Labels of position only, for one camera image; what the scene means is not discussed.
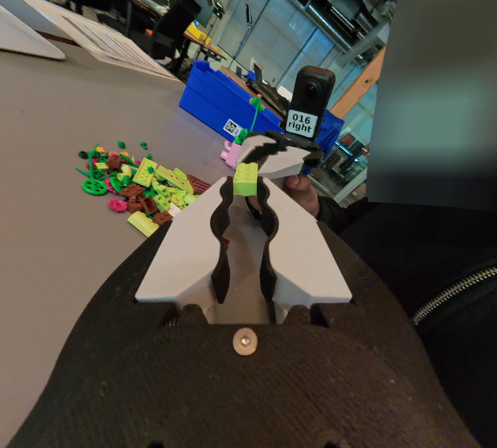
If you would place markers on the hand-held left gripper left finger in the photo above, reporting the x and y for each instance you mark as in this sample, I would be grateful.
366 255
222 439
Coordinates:
174 261

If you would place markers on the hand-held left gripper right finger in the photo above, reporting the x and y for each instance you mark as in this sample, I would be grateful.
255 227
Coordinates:
310 261

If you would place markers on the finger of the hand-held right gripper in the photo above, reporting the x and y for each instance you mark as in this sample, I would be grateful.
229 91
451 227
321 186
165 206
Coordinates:
287 163
254 146

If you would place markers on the small lime brown brick block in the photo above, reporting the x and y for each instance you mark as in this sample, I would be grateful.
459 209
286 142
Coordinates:
245 180

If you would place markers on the person's right forearm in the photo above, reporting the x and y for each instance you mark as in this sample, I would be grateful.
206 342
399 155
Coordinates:
341 214

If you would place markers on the person's right hand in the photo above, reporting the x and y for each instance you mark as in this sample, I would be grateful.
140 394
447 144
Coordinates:
303 195

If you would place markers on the pink brick flower pot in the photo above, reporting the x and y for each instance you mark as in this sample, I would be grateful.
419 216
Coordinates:
232 154

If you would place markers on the black white marker sticker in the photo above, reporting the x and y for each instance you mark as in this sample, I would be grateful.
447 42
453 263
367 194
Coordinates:
231 127

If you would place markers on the blue plastic object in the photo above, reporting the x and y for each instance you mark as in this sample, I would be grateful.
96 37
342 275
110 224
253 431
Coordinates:
330 133

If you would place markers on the wooden ceiling beam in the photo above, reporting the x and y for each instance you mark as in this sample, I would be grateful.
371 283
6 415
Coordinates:
357 86

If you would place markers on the lime curved slope piece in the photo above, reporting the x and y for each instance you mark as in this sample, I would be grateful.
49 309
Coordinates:
141 222

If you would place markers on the blue plastic bin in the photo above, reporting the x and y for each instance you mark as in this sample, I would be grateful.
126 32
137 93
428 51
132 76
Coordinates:
217 102

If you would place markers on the pile of loose toy bricks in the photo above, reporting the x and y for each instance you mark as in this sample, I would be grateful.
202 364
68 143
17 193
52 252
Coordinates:
155 187

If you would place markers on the person's black jacket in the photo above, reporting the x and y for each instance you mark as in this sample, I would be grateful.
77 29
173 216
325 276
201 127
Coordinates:
427 300

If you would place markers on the black office chair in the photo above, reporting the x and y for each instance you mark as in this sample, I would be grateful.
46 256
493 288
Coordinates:
174 28

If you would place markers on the laminated paper sheet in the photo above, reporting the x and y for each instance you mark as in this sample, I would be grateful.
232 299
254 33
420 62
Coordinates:
105 40

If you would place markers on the white monitor stand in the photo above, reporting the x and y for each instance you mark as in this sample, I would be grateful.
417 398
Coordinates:
23 40

